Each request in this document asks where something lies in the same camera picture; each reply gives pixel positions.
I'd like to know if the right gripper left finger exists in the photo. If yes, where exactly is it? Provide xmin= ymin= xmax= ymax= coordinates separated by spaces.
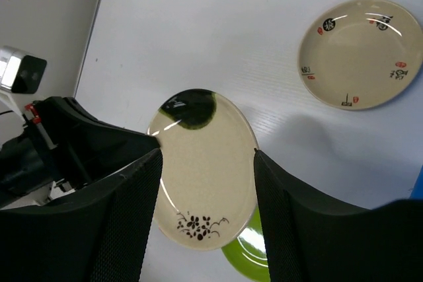
xmin=1 ymin=149 xmax=163 ymax=281

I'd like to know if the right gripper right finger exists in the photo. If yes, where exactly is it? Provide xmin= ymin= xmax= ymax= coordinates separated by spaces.
xmin=254 ymin=150 xmax=422 ymax=281

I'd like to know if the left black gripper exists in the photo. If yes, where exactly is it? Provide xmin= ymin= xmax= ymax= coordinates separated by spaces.
xmin=1 ymin=96 xmax=160 ymax=203

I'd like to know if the beige plate with black patch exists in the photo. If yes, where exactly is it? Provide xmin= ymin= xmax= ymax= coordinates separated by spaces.
xmin=147 ymin=88 xmax=258 ymax=251

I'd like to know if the beige plate with small motifs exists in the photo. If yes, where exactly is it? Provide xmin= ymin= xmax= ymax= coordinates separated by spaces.
xmin=297 ymin=0 xmax=422 ymax=111

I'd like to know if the blue plastic bin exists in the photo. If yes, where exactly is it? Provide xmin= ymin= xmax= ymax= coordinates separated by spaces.
xmin=409 ymin=167 xmax=423 ymax=199

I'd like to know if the green plate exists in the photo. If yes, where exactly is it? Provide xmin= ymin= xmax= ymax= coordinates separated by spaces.
xmin=221 ymin=208 xmax=270 ymax=282

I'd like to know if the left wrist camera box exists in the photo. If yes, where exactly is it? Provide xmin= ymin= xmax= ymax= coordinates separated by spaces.
xmin=1 ymin=46 xmax=48 ymax=94

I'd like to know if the aluminium table frame rail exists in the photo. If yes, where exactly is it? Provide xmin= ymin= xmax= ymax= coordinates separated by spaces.
xmin=73 ymin=0 xmax=102 ymax=97

